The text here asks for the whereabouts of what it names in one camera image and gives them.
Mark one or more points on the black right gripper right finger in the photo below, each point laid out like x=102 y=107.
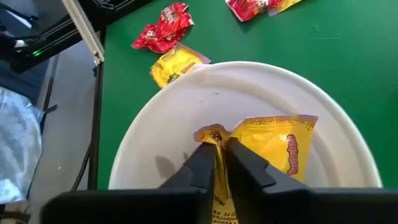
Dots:
x=248 y=180

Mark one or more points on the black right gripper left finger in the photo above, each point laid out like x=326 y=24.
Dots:
x=199 y=174

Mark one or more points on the yellow candy packet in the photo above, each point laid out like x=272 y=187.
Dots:
x=221 y=174
x=284 y=4
x=174 y=63
x=273 y=143

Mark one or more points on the red candy packet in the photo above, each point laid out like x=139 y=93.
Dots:
x=149 y=39
x=174 y=18
x=248 y=7

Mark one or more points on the white jack-o-lantern face bucket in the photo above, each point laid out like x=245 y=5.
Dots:
x=186 y=109

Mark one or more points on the green table mat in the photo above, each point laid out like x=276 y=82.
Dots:
x=342 y=46

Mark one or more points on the translucent plastic sheet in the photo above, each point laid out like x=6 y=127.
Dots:
x=18 y=146

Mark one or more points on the aluminium bar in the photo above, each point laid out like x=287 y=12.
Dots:
x=84 y=31

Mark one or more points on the black device with green light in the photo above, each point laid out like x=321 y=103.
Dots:
x=46 y=46

